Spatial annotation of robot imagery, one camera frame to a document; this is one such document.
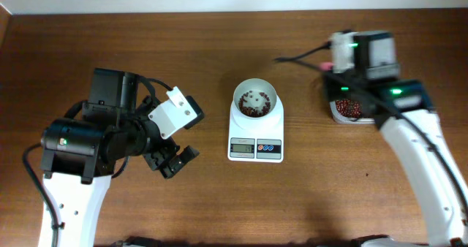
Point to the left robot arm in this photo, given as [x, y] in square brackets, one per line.
[73, 196]

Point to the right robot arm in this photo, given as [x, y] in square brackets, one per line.
[411, 127]

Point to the red beans in container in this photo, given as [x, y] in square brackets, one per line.
[349, 108]

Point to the red beans in bowl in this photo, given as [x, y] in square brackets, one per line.
[255, 104]

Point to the white digital kitchen scale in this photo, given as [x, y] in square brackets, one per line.
[257, 139]

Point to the white round bowl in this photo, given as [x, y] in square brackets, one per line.
[255, 84]

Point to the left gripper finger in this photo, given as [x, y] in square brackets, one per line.
[174, 165]
[194, 111]

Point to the pink measuring scoop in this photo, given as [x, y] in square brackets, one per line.
[326, 66]

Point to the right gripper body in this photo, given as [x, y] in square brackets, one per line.
[333, 90]

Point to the clear plastic bean container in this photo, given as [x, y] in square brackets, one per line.
[343, 120]

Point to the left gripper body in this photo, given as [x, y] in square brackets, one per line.
[156, 153]

